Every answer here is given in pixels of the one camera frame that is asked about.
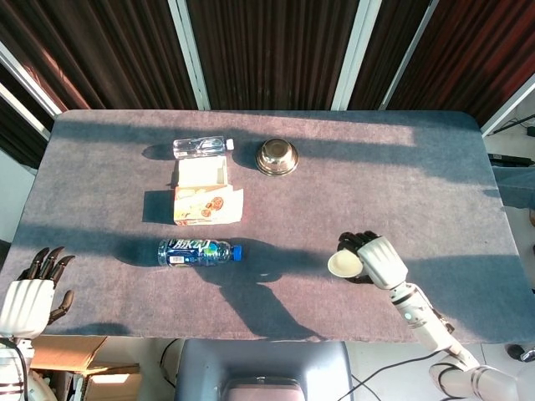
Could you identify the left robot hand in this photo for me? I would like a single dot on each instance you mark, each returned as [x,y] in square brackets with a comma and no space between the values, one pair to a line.
[25,301]

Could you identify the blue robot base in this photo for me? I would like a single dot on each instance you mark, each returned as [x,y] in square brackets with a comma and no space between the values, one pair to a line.
[263,372]

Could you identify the clear plastic water bottle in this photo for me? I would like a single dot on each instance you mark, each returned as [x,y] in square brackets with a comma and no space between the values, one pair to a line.
[200,148]

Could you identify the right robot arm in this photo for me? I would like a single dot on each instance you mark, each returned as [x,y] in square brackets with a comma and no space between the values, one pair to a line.
[443,334]

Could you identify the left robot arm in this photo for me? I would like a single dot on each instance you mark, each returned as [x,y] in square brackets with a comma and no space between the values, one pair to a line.
[14,369]

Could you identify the blue sports drink bottle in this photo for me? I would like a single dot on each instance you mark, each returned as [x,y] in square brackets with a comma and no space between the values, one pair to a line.
[196,252]

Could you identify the open cookie box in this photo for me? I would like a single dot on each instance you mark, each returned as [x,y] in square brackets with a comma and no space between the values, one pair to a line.
[207,192]

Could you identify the white paper cup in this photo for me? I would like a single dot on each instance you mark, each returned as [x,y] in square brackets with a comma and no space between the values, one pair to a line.
[344,264]

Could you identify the blue grey table cloth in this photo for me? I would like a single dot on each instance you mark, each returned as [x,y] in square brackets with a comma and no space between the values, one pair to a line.
[267,225]

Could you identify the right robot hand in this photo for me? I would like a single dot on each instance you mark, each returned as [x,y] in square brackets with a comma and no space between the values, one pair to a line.
[381,260]

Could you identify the brown cardboard box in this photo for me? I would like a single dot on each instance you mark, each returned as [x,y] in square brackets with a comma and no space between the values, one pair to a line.
[83,367]

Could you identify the stainless steel bowl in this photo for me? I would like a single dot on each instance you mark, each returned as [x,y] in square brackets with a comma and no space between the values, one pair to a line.
[277,156]

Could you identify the black power strip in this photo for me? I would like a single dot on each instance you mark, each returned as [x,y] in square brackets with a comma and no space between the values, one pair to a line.
[511,158]

